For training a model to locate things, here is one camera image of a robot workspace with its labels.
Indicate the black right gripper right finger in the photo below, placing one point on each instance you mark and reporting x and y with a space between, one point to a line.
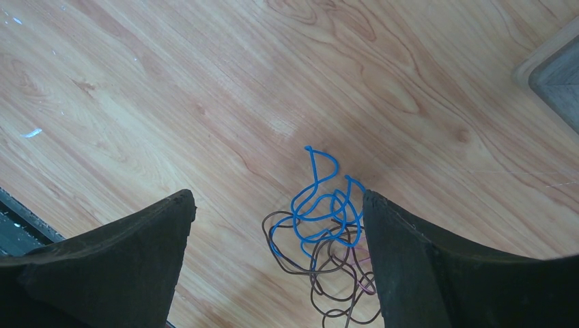
427 276

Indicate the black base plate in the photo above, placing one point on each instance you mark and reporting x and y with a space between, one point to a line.
21 230

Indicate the wooden chessboard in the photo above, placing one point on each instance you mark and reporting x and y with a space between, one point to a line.
550 75

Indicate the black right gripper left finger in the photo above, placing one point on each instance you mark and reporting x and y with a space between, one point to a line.
121 274

